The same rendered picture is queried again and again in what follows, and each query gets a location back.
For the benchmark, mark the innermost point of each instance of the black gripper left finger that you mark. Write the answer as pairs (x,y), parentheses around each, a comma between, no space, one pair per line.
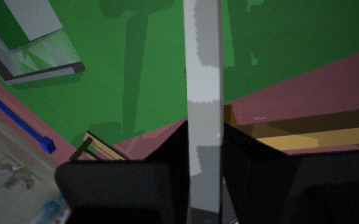
(160,181)

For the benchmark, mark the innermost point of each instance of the blue golf putter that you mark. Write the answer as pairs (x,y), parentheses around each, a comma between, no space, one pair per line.
(46,143)

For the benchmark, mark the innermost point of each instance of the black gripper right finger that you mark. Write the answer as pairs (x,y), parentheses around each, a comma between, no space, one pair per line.
(265,184)

